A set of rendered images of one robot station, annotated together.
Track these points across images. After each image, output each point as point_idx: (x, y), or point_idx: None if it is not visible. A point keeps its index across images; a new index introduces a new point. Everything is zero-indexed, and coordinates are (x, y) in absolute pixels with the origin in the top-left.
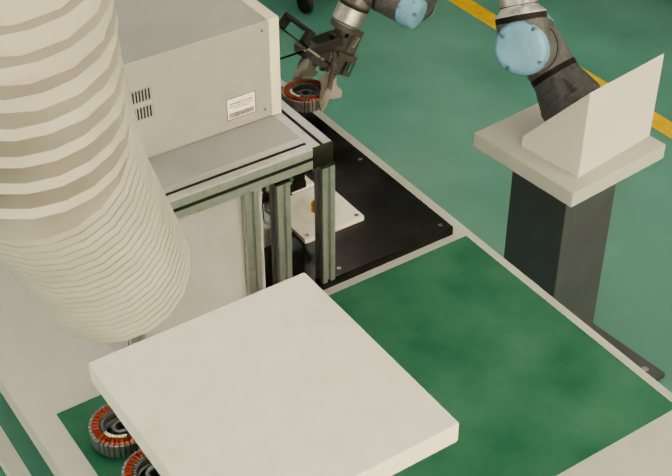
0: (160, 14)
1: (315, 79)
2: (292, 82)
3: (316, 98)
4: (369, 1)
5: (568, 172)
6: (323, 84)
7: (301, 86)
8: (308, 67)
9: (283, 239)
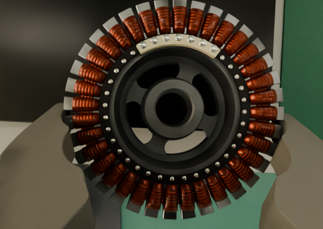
0: None
1: (217, 201)
2: (261, 94)
3: (72, 102)
4: None
5: None
6: (41, 166)
7: (227, 127)
8: (273, 207)
9: None
